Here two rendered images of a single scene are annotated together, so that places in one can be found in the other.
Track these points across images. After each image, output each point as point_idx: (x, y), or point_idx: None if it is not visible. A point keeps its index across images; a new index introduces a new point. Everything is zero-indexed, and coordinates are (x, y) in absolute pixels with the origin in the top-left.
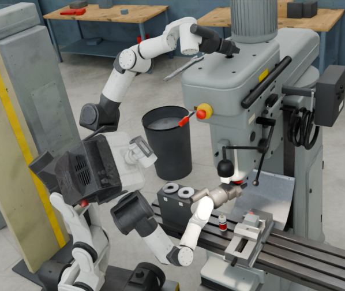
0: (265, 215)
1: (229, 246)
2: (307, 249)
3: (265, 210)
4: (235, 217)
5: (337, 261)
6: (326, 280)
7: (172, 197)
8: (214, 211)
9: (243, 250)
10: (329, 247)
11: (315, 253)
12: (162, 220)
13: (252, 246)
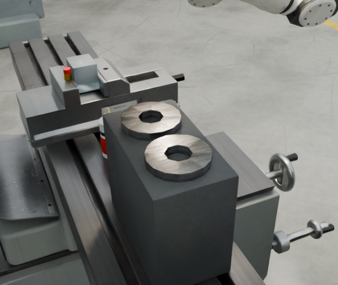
0: (30, 95)
1: (160, 83)
2: (48, 71)
3: None
4: (59, 160)
5: (42, 51)
6: (87, 44)
7: (199, 135)
8: (74, 202)
9: (147, 70)
10: (21, 63)
11: (47, 64)
12: (233, 262)
13: (125, 69)
